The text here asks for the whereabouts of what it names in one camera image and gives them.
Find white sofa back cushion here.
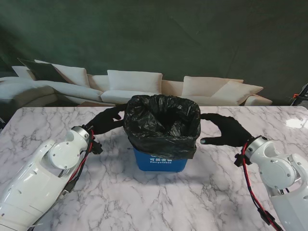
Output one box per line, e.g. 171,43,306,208
107,69,163,93
12,65,37,79
35,59,87,87

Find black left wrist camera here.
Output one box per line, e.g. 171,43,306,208
91,141,103,155

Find black tripod with orange clip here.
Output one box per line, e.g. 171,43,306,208
287,83,308,106

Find right arm red black cables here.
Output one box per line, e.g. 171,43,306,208
240,141,283,231

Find beige sofa back cushion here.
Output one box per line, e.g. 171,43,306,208
87,73,109,91

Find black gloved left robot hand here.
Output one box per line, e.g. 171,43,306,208
85,104,127,135

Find dark grey cushion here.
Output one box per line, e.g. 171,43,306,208
18,57,73,84

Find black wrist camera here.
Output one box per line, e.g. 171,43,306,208
91,141,103,155
234,154,246,167

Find black plastic garbage bag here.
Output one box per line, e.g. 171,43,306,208
123,94,202,160

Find blue plastic recycling bin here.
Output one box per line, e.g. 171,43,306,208
133,146,189,173

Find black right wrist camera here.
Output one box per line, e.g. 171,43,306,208
234,154,246,167

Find left arm red black cables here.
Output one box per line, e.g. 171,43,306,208
28,129,96,228

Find arm red black cables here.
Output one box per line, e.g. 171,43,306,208
240,141,283,231
28,129,96,228

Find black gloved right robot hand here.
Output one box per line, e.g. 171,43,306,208
199,113,255,148

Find long white sofa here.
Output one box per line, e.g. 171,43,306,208
0,65,164,108

